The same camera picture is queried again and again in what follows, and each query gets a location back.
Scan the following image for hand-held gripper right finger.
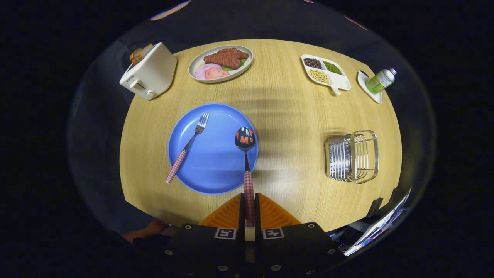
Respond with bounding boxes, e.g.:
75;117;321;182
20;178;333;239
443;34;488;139
255;192;345;278

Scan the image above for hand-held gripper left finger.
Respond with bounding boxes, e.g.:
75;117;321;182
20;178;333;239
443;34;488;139
162;193;245;278

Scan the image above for fork with red checked handle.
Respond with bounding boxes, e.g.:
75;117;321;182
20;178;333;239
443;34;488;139
165;112;210;184

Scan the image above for spoon with red checked handle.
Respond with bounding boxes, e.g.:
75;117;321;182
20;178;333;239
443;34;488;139
235;127;256;227

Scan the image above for blue round plate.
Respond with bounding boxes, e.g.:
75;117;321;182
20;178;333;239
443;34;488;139
167;103;259;195

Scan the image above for white flat panel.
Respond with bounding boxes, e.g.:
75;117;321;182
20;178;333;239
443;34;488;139
343;187;412;257

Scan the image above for salmon pink ham slice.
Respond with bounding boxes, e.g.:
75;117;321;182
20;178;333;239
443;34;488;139
205;68;230;80

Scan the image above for pile of yellow soybeans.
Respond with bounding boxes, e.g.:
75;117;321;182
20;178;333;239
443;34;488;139
309;69;331;85

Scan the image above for white divided tray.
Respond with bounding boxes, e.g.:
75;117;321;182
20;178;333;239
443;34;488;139
301;54;352;95

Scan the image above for pale pink ham slice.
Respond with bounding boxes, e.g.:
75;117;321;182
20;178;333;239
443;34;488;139
195;64;221;80

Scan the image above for green lettuce leaf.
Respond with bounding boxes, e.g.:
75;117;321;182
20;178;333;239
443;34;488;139
221;58;248;71

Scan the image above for small white dish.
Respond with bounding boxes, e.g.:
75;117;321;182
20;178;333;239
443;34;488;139
357;70;383;104

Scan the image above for white toaster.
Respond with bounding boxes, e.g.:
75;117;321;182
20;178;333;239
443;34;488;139
119;42;178;101

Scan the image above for white oval food plate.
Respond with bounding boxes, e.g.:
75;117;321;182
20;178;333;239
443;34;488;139
188;45;254;83

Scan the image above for pile of green beans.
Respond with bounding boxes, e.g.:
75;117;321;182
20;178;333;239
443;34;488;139
323;61;343;75

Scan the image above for brown meat cutlet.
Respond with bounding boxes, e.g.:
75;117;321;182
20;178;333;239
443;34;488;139
203;48;249;70

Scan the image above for green label bottle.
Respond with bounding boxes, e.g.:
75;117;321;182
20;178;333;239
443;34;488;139
366;68;398;95

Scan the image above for metal wire cutlery rack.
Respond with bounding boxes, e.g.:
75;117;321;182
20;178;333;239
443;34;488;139
325;130;379;184

